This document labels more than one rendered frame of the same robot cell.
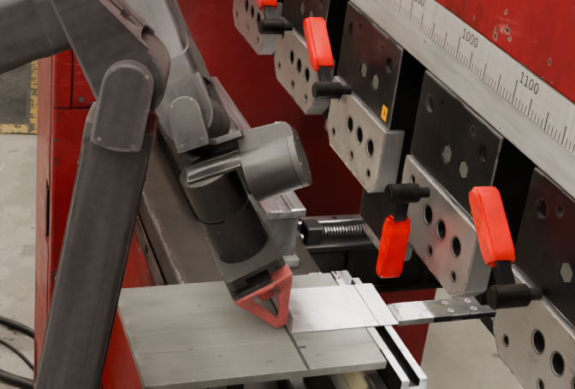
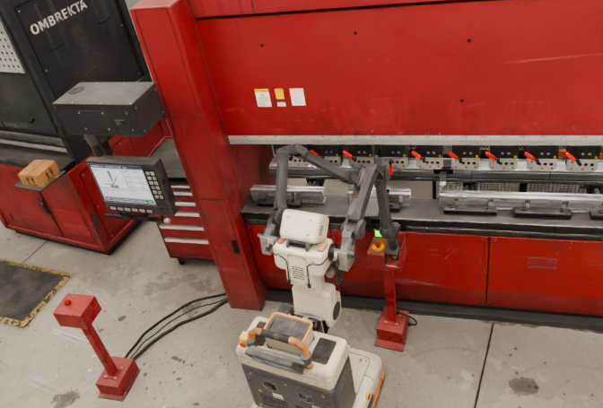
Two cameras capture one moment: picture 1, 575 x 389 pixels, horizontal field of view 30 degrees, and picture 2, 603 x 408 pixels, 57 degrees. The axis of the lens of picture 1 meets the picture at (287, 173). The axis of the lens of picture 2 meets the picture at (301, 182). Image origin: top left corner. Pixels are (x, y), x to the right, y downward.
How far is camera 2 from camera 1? 2.66 m
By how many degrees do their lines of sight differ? 42
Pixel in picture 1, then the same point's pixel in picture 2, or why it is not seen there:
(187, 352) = (370, 210)
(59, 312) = (386, 207)
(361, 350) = not seen: hidden behind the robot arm
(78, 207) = (383, 192)
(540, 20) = (407, 129)
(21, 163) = (90, 284)
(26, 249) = (146, 294)
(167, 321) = not seen: hidden behind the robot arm
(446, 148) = (392, 151)
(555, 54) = (413, 132)
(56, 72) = (231, 212)
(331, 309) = not seen: hidden behind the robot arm
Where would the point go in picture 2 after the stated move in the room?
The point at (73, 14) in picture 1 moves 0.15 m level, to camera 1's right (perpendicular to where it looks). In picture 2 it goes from (379, 169) to (392, 153)
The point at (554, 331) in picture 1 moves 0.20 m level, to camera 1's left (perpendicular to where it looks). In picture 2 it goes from (430, 160) to (414, 178)
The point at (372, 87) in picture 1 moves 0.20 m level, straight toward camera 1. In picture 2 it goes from (363, 153) to (392, 161)
